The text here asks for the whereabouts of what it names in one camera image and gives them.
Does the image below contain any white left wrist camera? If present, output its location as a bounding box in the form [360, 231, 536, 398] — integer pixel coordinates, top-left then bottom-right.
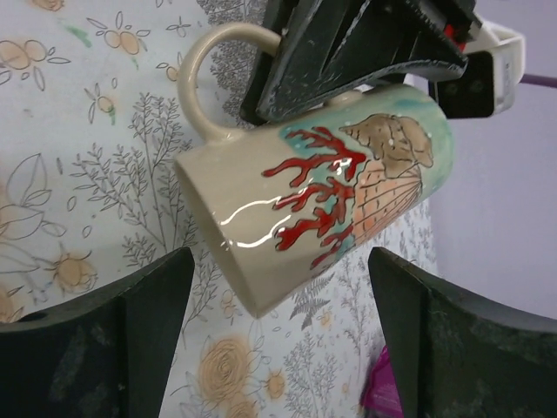
[428, 20, 526, 119]

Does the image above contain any purple candy bag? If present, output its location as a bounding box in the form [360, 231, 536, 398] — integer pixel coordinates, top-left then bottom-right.
[360, 346, 404, 418]

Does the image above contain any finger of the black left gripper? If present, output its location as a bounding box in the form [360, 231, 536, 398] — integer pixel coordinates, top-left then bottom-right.
[257, 0, 468, 123]

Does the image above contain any cream floral mug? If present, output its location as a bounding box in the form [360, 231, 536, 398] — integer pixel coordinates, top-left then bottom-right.
[175, 23, 454, 318]

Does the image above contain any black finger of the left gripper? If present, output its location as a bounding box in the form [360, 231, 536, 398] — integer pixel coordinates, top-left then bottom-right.
[239, 0, 299, 126]

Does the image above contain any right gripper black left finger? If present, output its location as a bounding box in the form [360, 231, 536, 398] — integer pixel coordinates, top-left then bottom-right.
[1, 247, 195, 418]

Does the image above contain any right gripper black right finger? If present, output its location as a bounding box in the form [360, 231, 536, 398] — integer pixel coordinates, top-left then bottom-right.
[368, 247, 556, 418]

